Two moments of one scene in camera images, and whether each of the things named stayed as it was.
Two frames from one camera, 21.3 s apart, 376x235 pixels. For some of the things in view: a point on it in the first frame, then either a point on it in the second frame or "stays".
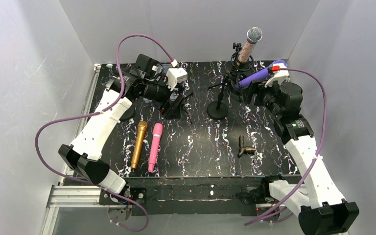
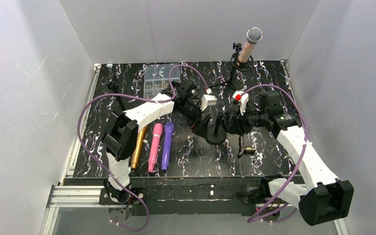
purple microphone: x=262 y=75 -> x=169 y=129
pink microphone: x=157 y=133 stays
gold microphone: x=141 y=127 stays
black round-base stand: x=218 y=109 -> x=216 y=133
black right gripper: x=251 y=91 -> x=232 y=119
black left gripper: x=172 y=98 -> x=199 y=121
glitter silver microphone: x=254 y=35 stays
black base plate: x=183 y=196 stays
